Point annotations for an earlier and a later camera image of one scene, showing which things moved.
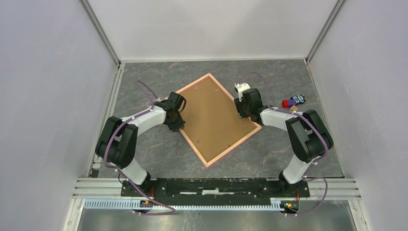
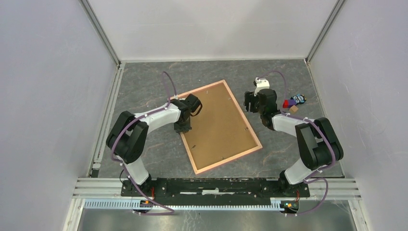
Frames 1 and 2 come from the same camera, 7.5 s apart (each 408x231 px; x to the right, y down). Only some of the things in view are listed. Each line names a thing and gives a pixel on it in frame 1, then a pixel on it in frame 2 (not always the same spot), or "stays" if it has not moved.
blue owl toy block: x=299 y=98 stays
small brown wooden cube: x=293 y=108 stays
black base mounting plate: x=155 y=188 stays
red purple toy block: x=288 y=103 stays
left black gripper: x=179 y=125 to x=183 y=129
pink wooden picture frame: x=183 y=89 to x=186 y=144
